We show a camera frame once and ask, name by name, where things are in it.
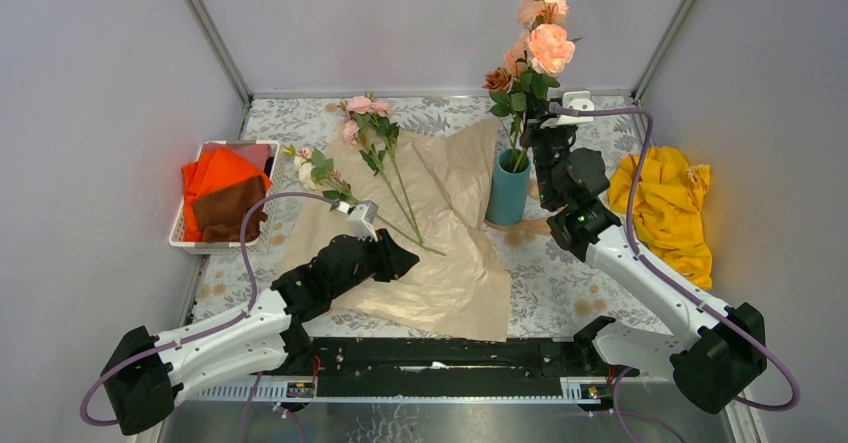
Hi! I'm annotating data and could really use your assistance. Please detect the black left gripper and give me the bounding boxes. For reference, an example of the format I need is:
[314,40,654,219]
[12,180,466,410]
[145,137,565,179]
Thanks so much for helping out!
[329,230,420,302]

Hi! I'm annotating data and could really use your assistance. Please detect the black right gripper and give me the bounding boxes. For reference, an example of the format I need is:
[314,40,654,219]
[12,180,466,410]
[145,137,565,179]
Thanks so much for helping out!
[518,93,572,206]

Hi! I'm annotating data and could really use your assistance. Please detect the peach kraft wrapping paper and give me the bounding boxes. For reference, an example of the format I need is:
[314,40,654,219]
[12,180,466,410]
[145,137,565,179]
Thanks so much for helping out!
[307,119,532,341]

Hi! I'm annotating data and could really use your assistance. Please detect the pink bud rose stem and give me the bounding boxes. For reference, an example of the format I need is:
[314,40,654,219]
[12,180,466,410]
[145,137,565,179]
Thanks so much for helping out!
[504,0,576,173]

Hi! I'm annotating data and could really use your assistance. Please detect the brown paper ribbon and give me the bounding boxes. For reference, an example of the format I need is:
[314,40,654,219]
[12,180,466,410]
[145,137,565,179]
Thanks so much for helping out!
[484,178,551,237]

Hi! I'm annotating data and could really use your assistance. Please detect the cream rose stem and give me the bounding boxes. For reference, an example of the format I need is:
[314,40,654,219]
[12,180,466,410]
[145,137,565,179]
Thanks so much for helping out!
[283,145,359,205]

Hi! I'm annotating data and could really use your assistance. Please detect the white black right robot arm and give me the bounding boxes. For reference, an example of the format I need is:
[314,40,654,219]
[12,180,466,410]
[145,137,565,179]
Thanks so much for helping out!
[520,122,767,414]

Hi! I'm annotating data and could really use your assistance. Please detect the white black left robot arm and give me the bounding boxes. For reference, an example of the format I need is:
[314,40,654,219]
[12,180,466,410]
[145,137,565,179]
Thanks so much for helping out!
[102,229,420,436]

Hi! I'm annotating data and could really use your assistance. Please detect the teal cylindrical vase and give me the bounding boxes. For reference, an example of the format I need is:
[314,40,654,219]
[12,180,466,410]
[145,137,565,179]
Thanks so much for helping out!
[485,149,530,226]

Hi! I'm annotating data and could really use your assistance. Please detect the yellow crumpled cloth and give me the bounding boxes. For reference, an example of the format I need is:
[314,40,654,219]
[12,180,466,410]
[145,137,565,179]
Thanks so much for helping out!
[633,146,713,290]

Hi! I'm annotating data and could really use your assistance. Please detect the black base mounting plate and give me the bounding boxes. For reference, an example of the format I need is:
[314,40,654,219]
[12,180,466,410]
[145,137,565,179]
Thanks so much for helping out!
[270,337,624,400]

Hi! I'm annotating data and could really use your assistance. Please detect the floral patterned table mat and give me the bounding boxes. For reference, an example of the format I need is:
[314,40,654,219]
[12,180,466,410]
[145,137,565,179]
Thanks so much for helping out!
[186,96,668,338]

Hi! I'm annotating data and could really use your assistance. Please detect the pink cloth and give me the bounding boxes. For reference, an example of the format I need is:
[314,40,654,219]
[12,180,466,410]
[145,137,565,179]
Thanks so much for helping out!
[200,142,275,174]

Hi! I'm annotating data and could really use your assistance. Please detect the brown cloth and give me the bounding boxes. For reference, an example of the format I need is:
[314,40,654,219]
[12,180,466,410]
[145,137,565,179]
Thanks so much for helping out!
[192,176,267,243]

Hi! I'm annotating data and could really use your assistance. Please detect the orange cloth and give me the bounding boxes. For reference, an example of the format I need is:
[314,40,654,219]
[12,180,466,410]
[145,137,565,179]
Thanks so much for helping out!
[181,148,272,243]

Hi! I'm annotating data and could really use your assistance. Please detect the white plastic basket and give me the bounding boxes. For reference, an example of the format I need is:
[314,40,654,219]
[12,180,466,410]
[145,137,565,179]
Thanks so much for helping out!
[168,139,281,255]

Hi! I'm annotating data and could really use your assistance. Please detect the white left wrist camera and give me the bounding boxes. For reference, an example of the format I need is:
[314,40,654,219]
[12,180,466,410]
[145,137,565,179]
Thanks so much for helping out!
[335,200,379,241]

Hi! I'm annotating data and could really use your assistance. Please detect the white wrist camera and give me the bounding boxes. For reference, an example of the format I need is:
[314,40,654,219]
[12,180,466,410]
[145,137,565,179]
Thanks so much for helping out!
[540,90,595,129]
[335,200,379,241]

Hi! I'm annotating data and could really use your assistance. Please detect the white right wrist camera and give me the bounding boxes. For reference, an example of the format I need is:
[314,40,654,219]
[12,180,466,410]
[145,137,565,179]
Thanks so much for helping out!
[540,90,595,129]

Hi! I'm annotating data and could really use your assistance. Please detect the aluminium frame rail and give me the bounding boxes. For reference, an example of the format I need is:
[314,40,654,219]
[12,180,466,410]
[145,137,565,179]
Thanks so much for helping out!
[184,0,253,106]

